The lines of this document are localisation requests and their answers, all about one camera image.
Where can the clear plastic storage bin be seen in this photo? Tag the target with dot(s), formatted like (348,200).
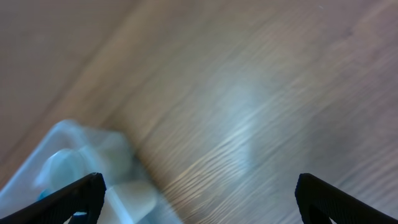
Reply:
(130,197)

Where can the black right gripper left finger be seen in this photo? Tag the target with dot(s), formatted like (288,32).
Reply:
(79,202)

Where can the teal blue bowl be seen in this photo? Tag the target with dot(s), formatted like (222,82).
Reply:
(44,193)

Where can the small grey cup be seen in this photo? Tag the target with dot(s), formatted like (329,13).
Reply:
(61,169)

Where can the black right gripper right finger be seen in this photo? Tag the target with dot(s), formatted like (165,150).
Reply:
(320,202)

